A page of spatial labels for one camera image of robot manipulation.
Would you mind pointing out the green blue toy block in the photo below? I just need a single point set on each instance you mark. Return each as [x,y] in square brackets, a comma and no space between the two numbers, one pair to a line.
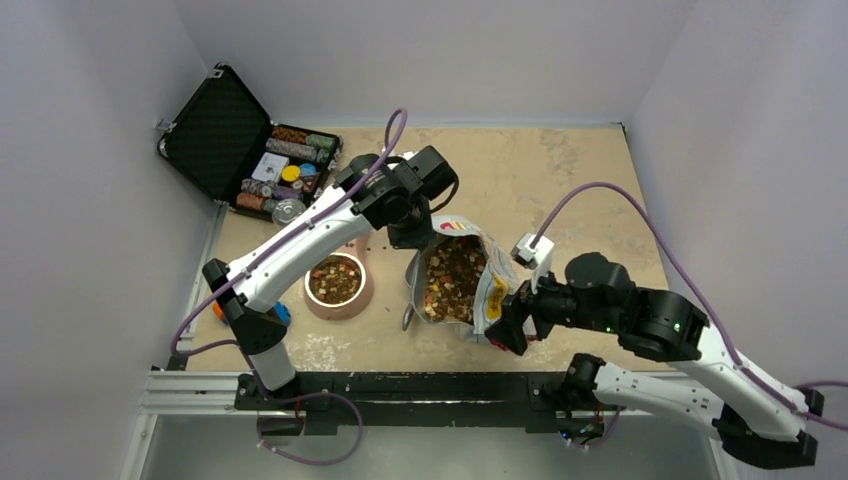
[282,313]

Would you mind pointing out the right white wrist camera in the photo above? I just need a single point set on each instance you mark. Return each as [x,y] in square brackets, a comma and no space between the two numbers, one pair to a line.
[534,253]

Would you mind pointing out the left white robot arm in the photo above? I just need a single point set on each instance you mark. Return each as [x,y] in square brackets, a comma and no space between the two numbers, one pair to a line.
[371,193]

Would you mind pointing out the orange blue toy car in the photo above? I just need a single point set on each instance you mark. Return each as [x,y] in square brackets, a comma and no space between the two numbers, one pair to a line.
[218,312]

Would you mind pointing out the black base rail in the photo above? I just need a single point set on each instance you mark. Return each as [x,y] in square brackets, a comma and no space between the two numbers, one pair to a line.
[322,402]

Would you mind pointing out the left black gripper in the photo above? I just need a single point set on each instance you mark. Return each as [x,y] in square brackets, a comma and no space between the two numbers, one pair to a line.
[416,237]

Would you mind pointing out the black poker chip case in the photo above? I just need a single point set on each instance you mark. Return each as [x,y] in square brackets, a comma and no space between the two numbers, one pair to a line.
[228,146]

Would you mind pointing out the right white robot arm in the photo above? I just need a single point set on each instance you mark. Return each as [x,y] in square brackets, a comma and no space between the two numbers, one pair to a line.
[759,422]

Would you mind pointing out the pet food bag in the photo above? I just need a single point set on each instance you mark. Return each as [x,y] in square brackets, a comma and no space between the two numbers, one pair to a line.
[459,280]

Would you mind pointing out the clear water bottle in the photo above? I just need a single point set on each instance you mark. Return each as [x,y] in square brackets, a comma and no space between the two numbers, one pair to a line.
[286,211]

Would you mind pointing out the metal food scoop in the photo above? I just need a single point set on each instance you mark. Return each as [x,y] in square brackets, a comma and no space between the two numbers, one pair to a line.
[409,298]

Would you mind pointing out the pink double pet bowl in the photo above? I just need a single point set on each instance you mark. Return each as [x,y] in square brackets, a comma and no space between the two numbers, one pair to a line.
[341,286]

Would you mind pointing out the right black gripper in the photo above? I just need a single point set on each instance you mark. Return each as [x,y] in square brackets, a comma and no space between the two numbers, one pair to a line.
[507,330]

